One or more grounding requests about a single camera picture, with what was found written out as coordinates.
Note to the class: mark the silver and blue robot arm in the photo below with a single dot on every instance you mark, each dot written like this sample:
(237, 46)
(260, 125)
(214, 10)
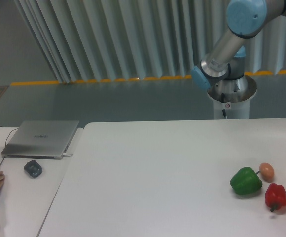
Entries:
(245, 19)

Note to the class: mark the silver closed laptop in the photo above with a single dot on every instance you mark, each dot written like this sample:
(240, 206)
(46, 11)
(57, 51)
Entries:
(41, 139)

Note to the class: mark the white pleated curtain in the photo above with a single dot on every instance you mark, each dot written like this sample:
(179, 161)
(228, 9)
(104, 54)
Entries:
(101, 40)

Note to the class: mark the green bell pepper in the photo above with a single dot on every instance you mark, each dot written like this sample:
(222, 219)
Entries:
(246, 181)

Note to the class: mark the brown egg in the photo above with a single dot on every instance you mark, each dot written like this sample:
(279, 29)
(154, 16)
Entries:
(266, 171)

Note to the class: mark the red bell pepper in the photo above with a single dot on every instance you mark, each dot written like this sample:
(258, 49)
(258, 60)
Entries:
(275, 197)

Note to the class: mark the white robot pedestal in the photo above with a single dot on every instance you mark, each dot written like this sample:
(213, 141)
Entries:
(231, 98)

